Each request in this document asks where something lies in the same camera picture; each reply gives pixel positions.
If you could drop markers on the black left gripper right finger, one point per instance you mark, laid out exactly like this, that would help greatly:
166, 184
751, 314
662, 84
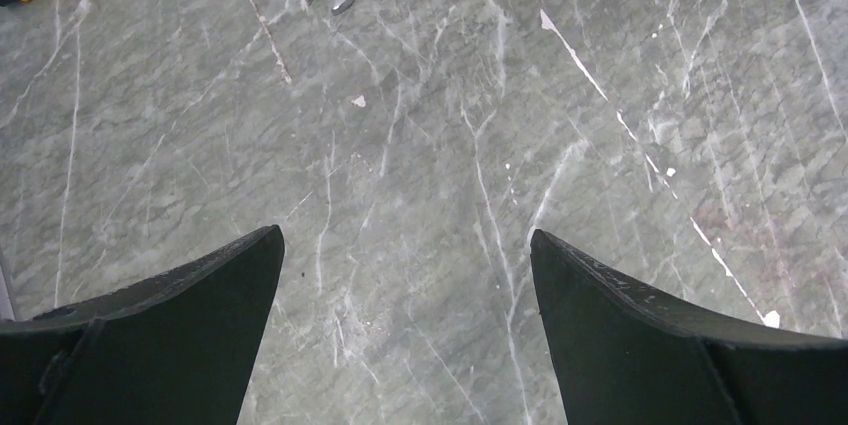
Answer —
625, 352

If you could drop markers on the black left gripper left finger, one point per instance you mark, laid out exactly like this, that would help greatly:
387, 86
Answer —
176, 348

